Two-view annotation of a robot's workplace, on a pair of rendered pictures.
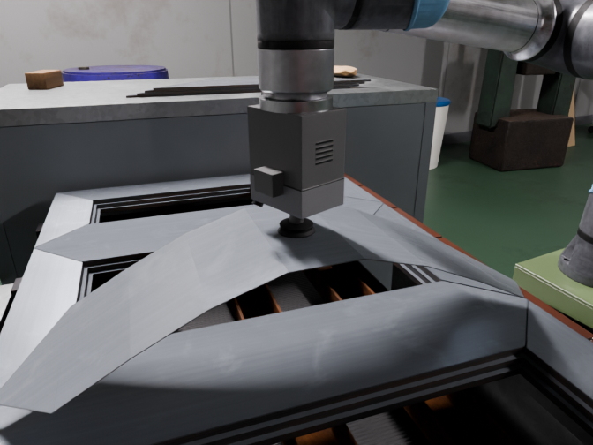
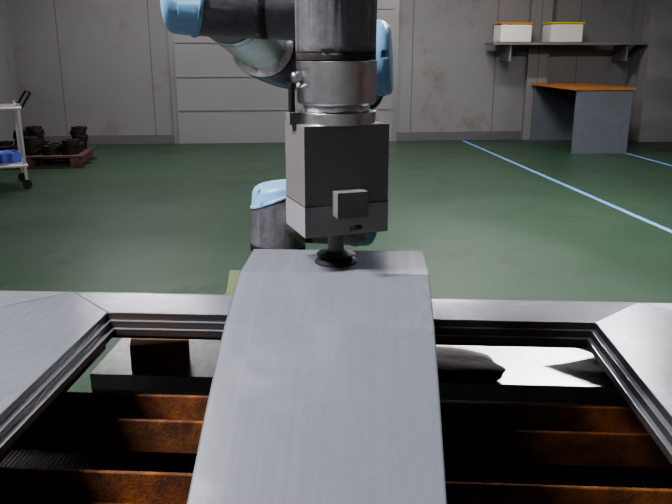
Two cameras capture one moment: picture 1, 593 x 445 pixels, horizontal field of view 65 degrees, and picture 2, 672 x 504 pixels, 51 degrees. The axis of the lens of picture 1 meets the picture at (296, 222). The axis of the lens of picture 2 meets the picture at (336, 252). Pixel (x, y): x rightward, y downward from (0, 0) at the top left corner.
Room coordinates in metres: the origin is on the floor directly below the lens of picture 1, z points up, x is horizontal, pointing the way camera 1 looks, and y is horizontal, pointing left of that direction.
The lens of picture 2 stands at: (0.22, 0.63, 1.21)
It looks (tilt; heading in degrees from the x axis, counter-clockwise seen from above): 16 degrees down; 292
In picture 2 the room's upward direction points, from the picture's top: straight up
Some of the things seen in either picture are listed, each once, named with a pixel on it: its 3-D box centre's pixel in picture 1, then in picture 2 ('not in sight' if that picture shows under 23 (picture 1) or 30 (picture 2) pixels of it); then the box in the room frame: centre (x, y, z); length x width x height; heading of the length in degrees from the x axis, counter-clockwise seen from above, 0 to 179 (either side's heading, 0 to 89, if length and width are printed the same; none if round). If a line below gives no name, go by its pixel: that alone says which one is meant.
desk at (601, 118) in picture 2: not in sight; (577, 116); (0.92, -9.52, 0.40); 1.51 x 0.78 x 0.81; 118
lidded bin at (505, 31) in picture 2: not in sight; (512, 32); (1.88, -9.68, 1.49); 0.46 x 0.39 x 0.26; 28
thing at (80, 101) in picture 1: (214, 92); not in sight; (1.57, 0.27, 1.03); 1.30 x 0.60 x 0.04; 109
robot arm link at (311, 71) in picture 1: (294, 72); (333, 86); (0.48, 0.00, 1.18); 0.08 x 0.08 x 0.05
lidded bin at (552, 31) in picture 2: not in sight; (562, 32); (1.25, -10.01, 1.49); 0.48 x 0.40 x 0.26; 28
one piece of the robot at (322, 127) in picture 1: (286, 151); (337, 171); (0.48, 0.01, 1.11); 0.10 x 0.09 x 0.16; 133
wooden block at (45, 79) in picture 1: (45, 79); not in sight; (1.53, 0.80, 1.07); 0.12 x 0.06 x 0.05; 2
